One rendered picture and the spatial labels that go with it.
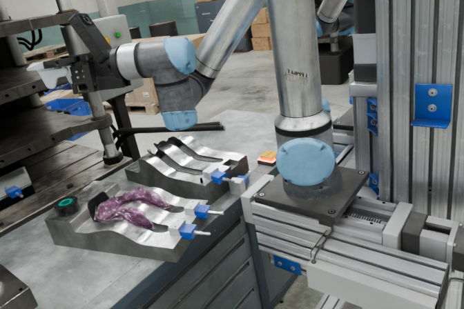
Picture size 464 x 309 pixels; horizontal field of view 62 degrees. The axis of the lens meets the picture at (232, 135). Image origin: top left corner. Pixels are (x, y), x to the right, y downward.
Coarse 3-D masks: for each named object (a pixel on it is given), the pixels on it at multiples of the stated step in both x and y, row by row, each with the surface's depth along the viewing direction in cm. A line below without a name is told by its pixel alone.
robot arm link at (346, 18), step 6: (348, 6) 146; (342, 12) 147; (348, 12) 147; (342, 18) 146; (348, 18) 147; (342, 24) 146; (348, 24) 148; (342, 30) 150; (348, 30) 149; (354, 30) 150
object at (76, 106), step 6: (48, 102) 509; (54, 102) 517; (60, 102) 520; (66, 102) 514; (72, 102) 508; (78, 102) 480; (84, 102) 490; (54, 108) 517; (60, 108) 525; (66, 108) 466; (72, 108) 474; (78, 108) 481; (84, 108) 490; (72, 114) 475; (78, 114) 482; (84, 114) 491
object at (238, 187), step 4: (248, 172) 155; (240, 176) 151; (244, 176) 151; (236, 180) 146; (240, 180) 146; (244, 180) 148; (248, 180) 151; (232, 184) 146; (236, 184) 145; (240, 184) 144; (244, 184) 147; (232, 188) 147; (236, 188) 146; (240, 188) 145; (244, 188) 148; (232, 192) 148; (236, 192) 147; (240, 192) 146
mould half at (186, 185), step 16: (192, 144) 170; (144, 160) 158; (160, 160) 159; (176, 160) 161; (192, 160) 162; (224, 160) 156; (240, 160) 154; (128, 176) 171; (144, 176) 163; (160, 176) 155; (176, 176) 151; (192, 176) 148; (176, 192) 153; (192, 192) 146; (208, 192) 141; (224, 192) 149
